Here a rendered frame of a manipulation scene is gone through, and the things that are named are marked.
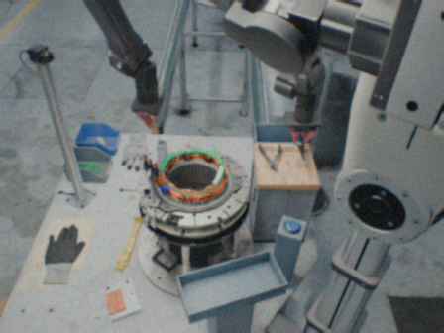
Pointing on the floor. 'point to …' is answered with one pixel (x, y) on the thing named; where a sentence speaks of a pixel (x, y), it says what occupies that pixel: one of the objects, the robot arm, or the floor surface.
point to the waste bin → (331, 139)
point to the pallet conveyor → (185, 70)
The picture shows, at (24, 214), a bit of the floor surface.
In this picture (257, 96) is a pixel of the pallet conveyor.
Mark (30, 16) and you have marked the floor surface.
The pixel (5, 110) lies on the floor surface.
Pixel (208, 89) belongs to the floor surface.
